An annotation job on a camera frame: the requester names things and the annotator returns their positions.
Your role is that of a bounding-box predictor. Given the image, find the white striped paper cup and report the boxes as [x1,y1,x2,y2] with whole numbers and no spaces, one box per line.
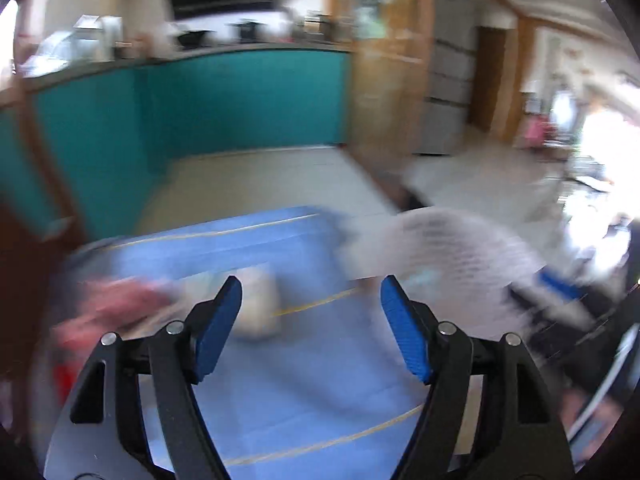
[234,267,282,342]

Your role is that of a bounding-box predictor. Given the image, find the pink hanging garment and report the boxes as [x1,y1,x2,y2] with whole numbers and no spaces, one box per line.
[522,115,548,150]

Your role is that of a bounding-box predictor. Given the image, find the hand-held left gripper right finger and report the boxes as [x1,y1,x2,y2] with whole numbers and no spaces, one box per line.
[379,274,577,480]

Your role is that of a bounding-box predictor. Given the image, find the white plastic lattice basket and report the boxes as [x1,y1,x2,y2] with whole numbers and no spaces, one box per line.
[344,208,592,347]

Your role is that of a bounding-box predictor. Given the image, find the grey refrigerator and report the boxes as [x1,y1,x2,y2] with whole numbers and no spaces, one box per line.
[419,0,482,157]

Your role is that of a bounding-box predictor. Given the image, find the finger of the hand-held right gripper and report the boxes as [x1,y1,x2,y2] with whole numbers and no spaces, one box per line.
[504,269,593,328]

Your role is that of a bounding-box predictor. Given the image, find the black cooking pot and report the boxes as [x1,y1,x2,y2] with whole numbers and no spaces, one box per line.
[236,19,267,42]

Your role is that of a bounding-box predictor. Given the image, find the red plastic wrapper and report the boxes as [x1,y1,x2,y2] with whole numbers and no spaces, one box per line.
[52,361,77,402]

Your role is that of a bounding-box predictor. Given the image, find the blue striped cloth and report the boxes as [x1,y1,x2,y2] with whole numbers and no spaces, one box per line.
[30,205,487,480]

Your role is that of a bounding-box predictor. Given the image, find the wooden door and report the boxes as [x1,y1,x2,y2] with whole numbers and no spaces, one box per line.
[469,25,509,137]

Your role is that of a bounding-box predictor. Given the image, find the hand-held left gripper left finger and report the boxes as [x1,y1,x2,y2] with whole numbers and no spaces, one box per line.
[44,275,244,480]

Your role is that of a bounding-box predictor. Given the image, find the etched glass partition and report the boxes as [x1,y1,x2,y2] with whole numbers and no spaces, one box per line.
[327,0,437,187]

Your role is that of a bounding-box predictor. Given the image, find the black wok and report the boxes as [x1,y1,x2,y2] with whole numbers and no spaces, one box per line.
[174,29,212,47]

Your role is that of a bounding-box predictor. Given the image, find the pink plastic wrapper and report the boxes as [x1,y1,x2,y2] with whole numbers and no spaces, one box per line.
[54,279,177,347]

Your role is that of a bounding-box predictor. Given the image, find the teal base cabinets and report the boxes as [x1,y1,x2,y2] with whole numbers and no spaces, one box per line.
[0,42,354,242]

